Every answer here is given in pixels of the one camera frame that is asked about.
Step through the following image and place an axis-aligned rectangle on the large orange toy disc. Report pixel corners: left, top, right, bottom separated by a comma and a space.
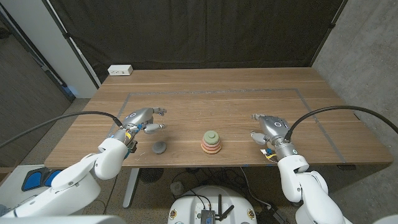
201, 147, 223, 156

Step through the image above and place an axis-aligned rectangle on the grey radio module with antennas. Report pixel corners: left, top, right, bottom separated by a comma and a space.
198, 194, 236, 224

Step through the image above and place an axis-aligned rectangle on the grey round floor object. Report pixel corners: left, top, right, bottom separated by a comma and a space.
170, 181, 185, 196

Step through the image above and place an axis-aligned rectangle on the pink toy disc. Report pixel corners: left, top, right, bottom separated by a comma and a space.
201, 139, 222, 149

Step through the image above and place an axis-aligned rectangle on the black box on floor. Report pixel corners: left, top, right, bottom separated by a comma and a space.
257, 205, 289, 224

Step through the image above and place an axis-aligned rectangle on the blue foot pedal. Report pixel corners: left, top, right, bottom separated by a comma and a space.
21, 167, 63, 192

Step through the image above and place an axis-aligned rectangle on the arm thick black cable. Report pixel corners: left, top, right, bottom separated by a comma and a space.
0, 111, 124, 149
284, 105, 398, 142

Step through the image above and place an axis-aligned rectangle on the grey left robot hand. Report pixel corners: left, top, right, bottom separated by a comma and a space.
113, 107, 168, 146

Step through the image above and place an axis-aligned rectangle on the black backdrop stand pole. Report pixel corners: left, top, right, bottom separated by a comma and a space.
310, 0, 348, 67
41, 0, 102, 90

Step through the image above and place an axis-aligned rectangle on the green toy disc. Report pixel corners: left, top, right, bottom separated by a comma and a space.
203, 130, 221, 146

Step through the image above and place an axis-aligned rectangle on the left arm thick black cable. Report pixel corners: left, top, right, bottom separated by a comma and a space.
0, 111, 124, 149

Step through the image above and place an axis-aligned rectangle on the white floor platform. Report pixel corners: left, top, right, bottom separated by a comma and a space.
0, 164, 53, 206

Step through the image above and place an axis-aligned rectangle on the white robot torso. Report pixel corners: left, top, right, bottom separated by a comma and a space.
0, 213, 398, 224

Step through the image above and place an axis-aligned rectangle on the right arm thick black cable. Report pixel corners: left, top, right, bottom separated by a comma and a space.
284, 105, 398, 142

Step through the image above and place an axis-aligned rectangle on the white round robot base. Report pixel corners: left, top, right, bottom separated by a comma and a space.
167, 185, 258, 224

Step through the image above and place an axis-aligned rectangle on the black round floor fan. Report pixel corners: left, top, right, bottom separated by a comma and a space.
139, 167, 165, 184

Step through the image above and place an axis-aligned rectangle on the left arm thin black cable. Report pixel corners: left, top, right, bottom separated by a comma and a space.
103, 177, 118, 215

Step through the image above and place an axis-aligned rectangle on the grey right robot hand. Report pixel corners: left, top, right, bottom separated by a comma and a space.
250, 113, 299, 161

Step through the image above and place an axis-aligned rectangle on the white power strip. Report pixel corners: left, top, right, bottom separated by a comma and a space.
107, 64, 134, 77

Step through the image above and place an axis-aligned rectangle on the grey toy disc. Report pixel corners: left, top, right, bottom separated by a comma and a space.
151, 141, 168, 155

